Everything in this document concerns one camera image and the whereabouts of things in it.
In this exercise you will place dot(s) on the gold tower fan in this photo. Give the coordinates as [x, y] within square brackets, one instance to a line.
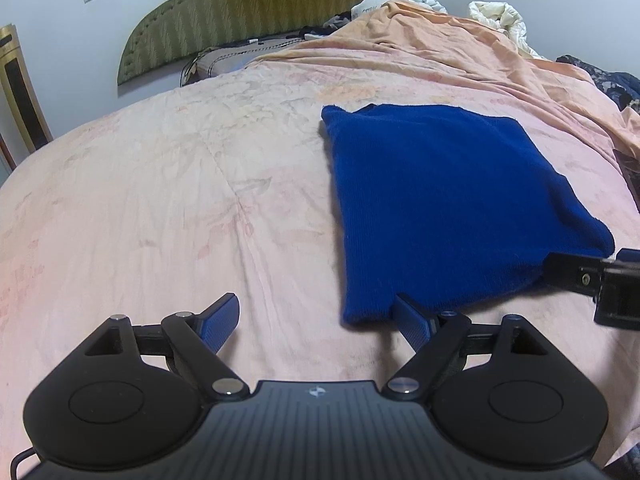
[20, 90]

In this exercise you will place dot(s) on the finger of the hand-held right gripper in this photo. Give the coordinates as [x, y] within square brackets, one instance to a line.
[575, 275]

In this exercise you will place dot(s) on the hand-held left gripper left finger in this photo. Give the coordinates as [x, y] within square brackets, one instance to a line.
[220, 321]

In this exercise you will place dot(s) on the peach floral bedspread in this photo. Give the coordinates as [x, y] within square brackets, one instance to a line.
[165, 200]

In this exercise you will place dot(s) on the dark clothes pile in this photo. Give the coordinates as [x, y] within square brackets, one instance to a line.
[340, 20]

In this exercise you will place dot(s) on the dark patterned cloth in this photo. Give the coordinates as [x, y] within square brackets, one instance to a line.
[610, 82]

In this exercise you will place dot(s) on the green padded headboard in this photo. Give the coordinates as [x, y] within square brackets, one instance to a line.
[260, 2]

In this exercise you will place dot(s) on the cream rolled quilt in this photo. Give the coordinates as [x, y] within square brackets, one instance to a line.
[500, 17]

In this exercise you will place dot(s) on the blue knitted sweater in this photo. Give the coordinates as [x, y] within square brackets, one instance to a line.
[440, 200]

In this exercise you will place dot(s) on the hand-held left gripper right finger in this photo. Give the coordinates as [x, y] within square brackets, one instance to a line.
[415, 322]

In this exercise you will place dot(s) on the grey striped pillow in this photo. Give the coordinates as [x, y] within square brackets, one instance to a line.
[235, 57]

